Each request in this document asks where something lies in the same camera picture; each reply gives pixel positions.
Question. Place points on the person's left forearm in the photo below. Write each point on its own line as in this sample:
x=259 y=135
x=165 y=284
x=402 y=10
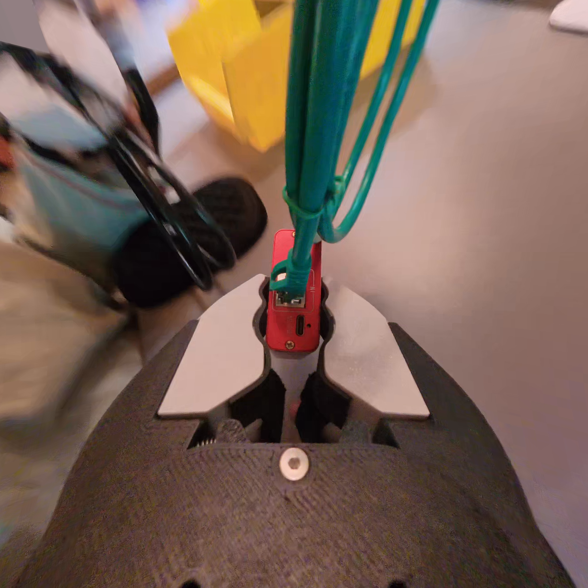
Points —
x=73 y=206

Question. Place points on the red ethernet splitter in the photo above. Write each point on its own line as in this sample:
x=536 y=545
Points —
x=294 y=326

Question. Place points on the person's cream clothing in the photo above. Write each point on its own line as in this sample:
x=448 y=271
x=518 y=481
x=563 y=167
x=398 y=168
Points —
x=55 y=330

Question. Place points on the yellow plastic bin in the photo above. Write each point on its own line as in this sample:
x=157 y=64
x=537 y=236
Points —
x=248 y=69

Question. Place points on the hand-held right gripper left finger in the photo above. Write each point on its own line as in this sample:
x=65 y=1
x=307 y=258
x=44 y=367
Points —
x=216 y=349

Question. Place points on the white document stand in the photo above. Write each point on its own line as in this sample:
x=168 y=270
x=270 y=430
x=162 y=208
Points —
x=572 y=13

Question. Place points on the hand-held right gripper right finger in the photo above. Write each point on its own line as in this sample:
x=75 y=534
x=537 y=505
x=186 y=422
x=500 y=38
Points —
x=372 y=358

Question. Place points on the grey desk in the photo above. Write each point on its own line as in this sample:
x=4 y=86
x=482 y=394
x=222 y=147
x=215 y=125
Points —
x=459 y=229

